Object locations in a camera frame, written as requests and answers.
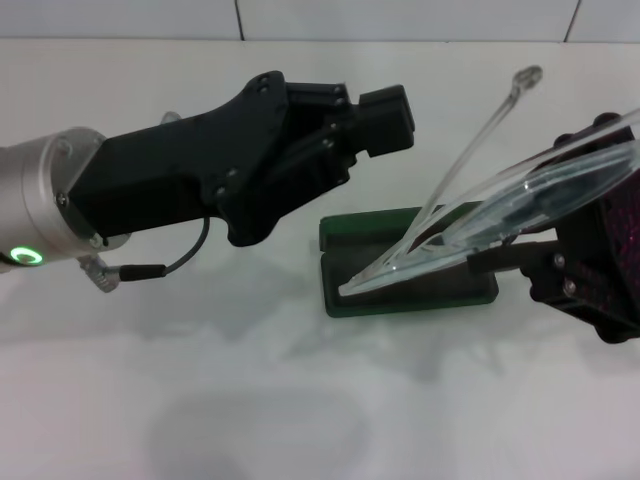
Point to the green glasses case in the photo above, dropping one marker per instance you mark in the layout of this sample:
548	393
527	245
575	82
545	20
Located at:
335	300

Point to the clear white glasses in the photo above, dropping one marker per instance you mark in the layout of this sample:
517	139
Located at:
500	220

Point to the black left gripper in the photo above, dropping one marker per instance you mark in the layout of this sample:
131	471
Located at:
165	180

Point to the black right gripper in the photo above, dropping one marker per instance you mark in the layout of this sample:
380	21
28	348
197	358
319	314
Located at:
615	270

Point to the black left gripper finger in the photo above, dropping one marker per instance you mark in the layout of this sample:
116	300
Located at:
385	105
392	140

